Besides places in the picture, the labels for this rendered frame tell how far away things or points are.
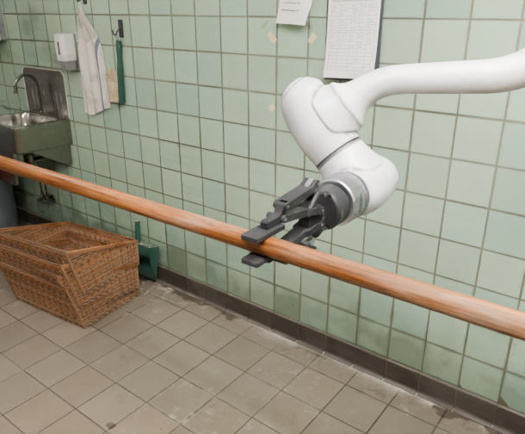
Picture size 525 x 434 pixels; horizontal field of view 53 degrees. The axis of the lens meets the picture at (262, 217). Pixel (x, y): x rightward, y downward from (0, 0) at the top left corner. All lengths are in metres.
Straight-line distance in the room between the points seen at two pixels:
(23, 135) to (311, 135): 2.52
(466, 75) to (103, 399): 1.91
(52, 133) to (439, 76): 2.74
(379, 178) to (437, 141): 0.99
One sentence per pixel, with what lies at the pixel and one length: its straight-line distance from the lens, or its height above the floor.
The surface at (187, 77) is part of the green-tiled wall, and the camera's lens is 2.61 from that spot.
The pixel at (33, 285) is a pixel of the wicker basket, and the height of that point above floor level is 0.19.
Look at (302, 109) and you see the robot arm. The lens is 1.00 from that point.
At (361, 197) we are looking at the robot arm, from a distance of 0.93.
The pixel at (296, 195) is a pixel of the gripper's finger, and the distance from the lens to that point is 0.80.
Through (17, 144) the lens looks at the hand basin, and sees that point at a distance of 3.34.
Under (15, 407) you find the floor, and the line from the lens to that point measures 2.48.
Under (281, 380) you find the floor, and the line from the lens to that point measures 2.40.
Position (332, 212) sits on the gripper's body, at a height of 1.20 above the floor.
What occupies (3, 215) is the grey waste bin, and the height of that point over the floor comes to 0.16.
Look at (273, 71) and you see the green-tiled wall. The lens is 2.27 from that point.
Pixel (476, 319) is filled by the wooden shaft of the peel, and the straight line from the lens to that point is 0.64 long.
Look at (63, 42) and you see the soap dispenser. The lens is 3.24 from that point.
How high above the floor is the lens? 1.52
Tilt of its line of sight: 22 degrees down
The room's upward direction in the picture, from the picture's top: straight up
